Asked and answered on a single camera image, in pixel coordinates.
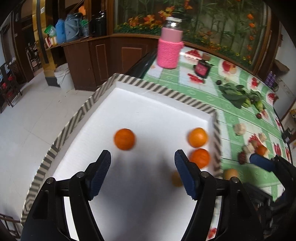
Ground green patterned tablecloth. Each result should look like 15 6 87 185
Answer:
144 47 295 240

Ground beige cut chunk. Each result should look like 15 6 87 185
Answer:
234 123 246 136
258 133 267 143
242 143 255 155

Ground purple bottles on shelf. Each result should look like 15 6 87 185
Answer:
264 71 276 88

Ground red-orange tomato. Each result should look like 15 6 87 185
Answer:
255 145 268 156

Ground tan round longan fruit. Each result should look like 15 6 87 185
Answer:
223 169 239 180

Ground blue thermos jug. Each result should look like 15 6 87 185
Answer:
55 19 66 44

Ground orange mandarin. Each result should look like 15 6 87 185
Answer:
188 128 208 148
113 128 136 151
189 148 211 169

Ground small black container table edge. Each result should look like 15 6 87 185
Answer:
281 128 292 144

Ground green leafy bok choy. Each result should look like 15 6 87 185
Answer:
218 83 251 109

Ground beige cut chunk front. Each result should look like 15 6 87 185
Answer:
242 143 255 155

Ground dark red jujube date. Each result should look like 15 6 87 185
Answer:
238 151 246 165

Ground grey-blue thermos jug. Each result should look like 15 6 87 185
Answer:
64 14 81 42

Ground green corn with leaves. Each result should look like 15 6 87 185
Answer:
248 90 265 112

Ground white striped cardboard tray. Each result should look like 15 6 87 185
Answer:
21 74 221 240

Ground small black jar pink label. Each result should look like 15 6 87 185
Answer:
194 53 213 79

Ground white plastic bucket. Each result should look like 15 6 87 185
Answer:
54 63 74 91

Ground pink knitted sleeve jar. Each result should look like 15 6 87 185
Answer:
157 16 184 69

